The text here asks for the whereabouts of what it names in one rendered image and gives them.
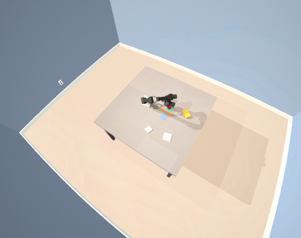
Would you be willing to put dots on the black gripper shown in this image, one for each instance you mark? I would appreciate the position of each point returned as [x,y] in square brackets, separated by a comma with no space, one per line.
[171,103]

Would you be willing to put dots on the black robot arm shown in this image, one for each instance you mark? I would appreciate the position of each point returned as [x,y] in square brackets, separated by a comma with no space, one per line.
[170,96]

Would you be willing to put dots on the yellow rectangular block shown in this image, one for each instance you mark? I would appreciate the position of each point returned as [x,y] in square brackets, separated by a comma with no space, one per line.
[186,114]

